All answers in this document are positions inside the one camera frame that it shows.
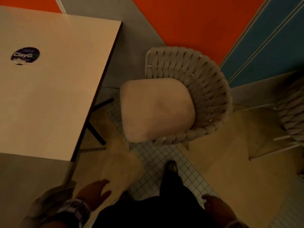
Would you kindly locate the person's right hand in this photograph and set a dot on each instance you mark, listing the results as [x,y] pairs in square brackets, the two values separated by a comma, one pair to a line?
[219,208]

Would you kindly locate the person's left hand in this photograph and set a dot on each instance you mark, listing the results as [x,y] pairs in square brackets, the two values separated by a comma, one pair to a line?
[91,193]

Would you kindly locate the person's left thumb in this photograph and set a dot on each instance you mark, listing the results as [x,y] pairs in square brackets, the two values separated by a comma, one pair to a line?
[106,194]

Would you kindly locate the person's right fingers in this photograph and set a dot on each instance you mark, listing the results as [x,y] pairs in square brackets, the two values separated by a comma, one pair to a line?
[206,200]

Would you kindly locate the person's black trousers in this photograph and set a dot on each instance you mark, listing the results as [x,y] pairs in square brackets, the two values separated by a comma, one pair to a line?
[166,208]

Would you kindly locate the person's dark shoe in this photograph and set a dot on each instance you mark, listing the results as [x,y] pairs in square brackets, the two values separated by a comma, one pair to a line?
[171,166]

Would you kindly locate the black table base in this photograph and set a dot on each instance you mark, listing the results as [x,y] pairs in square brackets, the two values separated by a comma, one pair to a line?
[96,131]

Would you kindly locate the beige seat cushion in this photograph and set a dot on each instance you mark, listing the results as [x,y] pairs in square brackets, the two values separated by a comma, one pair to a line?
[155,109]

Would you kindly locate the dark oval sticker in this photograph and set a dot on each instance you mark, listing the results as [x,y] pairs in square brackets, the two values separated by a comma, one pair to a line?
[25,56]

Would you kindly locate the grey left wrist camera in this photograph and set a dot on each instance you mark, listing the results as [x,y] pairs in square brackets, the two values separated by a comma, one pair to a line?
[75,208]

